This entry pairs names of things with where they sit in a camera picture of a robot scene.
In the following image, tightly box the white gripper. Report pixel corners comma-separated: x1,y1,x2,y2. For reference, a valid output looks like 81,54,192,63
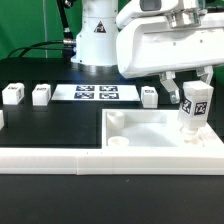
116,14,224,104

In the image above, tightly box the black cable on table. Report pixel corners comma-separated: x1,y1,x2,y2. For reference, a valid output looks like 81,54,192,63
7,39,78,60

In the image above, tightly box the white sheet with fiducial tags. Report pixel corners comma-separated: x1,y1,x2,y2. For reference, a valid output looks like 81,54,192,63
52,84,140,101

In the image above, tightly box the white U-shaped obstacle fence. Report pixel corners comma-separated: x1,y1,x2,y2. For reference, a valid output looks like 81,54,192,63
0,109,224,176

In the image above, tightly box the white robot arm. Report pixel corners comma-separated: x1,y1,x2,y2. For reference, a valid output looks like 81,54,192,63
72,0,224,103

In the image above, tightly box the white square table top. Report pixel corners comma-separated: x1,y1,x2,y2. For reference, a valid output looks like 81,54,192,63
102,109,224,148

